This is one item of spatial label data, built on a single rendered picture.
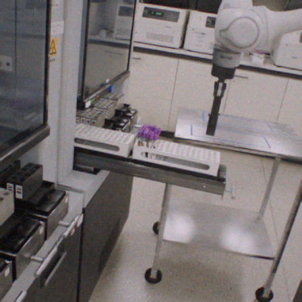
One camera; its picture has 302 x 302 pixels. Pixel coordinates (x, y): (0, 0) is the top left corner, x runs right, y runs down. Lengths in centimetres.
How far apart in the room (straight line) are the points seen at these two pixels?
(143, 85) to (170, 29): 59
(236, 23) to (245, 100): 266
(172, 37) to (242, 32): 259
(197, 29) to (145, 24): 49
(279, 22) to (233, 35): 14
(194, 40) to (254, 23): 257
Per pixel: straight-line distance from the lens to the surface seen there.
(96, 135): 130
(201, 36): 349
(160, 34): 354
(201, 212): 206
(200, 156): 125
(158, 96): 363
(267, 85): 356
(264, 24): 99
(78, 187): 123
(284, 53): 354
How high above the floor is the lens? 135
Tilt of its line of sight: 23 degrees down
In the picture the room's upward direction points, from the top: 8 degrees clockwise
